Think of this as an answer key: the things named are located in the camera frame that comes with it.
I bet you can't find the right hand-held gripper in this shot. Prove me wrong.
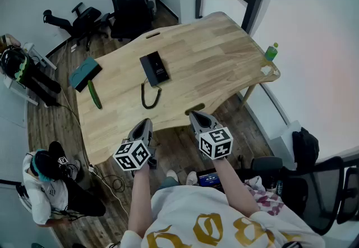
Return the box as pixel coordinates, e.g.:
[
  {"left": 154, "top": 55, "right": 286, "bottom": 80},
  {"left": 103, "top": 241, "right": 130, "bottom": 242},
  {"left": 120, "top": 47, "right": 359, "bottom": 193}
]
[{"left": 189, "top": 111, "right": 234, "bottom": 160}]

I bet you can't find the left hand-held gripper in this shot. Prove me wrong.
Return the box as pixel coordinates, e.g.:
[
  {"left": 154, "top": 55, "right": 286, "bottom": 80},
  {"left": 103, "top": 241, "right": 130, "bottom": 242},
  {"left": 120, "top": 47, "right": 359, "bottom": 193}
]
[{"left": 112, "top": 118, "right": 158, "bottom": 171}]

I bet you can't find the black telephone handset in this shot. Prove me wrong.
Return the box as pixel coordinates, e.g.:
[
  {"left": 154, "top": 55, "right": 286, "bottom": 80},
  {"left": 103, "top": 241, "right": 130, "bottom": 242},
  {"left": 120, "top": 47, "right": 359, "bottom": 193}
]
[{"left": 139, "top": 55, "right": 160, "bottom": 87}]

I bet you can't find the person's right forearm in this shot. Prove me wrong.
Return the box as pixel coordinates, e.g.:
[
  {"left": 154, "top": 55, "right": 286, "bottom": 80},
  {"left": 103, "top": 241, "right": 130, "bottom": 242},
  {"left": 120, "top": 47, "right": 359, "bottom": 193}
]
[{"left": 214, "top": 157, "right": 260, "bottom": 218}]

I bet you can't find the person's left forearm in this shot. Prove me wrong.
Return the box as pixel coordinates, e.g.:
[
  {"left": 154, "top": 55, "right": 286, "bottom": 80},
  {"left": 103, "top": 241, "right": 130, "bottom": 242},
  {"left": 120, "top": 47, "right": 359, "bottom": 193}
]
[{"left": 128, "top": 165, "right": 154, "bottom": 238}]

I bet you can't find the black desk telephone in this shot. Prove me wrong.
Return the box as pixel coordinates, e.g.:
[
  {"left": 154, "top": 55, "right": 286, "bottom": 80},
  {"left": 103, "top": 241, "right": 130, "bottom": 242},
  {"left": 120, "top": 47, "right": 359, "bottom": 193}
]
[{"left": 145, "top": 50, "right": 171, "bottom": 85}]

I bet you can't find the person's left shoe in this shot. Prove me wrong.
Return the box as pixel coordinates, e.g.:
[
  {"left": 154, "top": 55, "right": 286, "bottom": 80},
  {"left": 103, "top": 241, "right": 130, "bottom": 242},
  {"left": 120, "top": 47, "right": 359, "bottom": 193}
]
[{"left": 165, "top": 169, "right": 180, "bottom": 183}]

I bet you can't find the person's shoe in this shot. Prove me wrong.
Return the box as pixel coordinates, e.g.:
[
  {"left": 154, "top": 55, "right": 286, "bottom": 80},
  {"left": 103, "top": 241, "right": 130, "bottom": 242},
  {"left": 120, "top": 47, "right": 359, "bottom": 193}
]
[
  {"left": 186, "top": 171, "right": 198, "bottom": 186},
  {"left": 165, "top": 169, "right": 180, "bottom": 183}
]

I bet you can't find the wooden table leg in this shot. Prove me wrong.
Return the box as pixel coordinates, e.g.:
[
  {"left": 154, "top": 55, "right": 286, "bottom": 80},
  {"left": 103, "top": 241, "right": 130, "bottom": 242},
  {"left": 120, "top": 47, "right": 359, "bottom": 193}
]
[{"left": 240, "top": 84, "right": 257, "bottom": 109}]

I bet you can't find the person's right shoe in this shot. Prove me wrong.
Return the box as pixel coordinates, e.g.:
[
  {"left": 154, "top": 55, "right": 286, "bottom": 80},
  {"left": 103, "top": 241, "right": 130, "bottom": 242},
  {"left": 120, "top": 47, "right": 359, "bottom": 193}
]
[{"left": 186, "top": 171, "right": 198, "bottom": 186}]

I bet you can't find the black tablet screen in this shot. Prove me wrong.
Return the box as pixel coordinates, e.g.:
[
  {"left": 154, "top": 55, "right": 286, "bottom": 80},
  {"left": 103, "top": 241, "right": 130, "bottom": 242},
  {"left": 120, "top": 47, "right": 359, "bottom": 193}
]
[{"left": 196, "top": 168, "right": 221, "bottom": 190}]

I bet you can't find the green cucumber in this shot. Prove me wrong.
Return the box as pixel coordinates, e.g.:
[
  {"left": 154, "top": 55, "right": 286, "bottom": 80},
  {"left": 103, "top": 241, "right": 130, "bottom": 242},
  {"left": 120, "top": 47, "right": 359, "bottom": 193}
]
[{"left": 88, "top": 80, "right": 103, "bottom": 109}]

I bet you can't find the teal flat box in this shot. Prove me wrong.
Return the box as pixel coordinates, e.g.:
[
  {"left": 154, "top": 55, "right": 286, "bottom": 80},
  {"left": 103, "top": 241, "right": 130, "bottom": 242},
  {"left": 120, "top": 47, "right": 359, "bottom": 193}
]
[{"left": 68, "top": 57, "right": 103, "bottom": 93}]

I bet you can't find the white box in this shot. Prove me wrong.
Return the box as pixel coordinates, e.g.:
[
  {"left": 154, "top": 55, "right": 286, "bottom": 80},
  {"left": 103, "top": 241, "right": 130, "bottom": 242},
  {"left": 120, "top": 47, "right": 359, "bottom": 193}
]
[{"left": 269, "top": 120, "right": 302, "bottom": 163}]

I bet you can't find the person's white printed shirt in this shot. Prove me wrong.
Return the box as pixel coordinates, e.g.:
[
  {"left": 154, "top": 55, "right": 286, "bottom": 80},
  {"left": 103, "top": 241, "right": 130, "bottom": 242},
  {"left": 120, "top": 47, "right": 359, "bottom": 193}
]
[{"left": 120, "top": 185, "right": 326, "bottom": 248}]

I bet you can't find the green drink bottle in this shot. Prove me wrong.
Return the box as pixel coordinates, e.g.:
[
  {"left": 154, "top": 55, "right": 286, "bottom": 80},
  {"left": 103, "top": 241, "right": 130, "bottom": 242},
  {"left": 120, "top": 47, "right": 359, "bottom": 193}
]
[{"left": 264, "top": 42, "right": 279, "bottom": 62}]

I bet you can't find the floral cloth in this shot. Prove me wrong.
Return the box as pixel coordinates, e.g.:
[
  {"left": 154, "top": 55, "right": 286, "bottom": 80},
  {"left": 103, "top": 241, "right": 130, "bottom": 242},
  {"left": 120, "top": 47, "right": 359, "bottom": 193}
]
[{"left": 243, "top": 176, "right": 286, "bottom": 217}]

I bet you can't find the black backpack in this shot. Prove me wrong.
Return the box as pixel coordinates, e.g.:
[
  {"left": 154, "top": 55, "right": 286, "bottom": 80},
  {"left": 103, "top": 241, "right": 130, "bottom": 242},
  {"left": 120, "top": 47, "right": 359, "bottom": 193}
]
[{"left": 291, "top": 126, "right": 320, "bottom": 171}]

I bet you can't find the black upright office chair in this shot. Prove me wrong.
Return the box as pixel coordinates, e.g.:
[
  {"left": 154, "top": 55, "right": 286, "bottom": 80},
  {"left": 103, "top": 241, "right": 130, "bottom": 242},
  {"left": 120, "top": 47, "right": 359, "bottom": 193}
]
[{"left": 102, "top": 0, "right": 157, "bottom": 43}]

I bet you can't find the black tipped-over office chair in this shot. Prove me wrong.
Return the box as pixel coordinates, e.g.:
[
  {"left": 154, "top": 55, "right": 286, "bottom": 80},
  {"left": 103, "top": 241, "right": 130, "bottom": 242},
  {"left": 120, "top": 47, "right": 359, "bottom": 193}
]
[{"left": 43, "top": 2, "right": 109, "bottom": 52}]

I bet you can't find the white desk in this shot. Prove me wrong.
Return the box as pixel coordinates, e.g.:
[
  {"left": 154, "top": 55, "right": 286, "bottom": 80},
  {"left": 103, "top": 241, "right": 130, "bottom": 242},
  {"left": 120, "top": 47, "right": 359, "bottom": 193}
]
[{"left": 2, "top": 42, "right": 57, "bottom": 106}]

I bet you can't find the black mesh chair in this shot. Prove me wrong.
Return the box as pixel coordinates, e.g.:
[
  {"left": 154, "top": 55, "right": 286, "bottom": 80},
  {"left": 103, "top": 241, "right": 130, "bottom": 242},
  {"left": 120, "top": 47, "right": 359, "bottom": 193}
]
[{"left": 251, "top": 155, "right": 359, "bottom": 236}]

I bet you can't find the black coiled phone cord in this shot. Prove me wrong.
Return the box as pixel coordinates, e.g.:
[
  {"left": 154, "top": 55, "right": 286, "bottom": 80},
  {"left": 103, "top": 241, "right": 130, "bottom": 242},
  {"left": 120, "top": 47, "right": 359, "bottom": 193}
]
[{"left": 141, "top": 77, "right": 163, "bottom": 109}]

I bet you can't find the black coiled floor cable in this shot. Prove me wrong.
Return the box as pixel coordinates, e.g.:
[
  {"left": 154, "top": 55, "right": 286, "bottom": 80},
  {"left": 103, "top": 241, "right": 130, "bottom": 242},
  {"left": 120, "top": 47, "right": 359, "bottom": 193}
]
[{"left": 100, "top": 173, "right": 126, "bottom": 193}]

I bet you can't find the white floor cable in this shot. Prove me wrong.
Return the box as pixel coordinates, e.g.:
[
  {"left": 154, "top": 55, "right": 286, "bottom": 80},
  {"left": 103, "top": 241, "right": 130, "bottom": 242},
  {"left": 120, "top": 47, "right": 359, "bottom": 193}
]
[{"left": 60, "top": 86, "right": 130, "bottom": 217}]

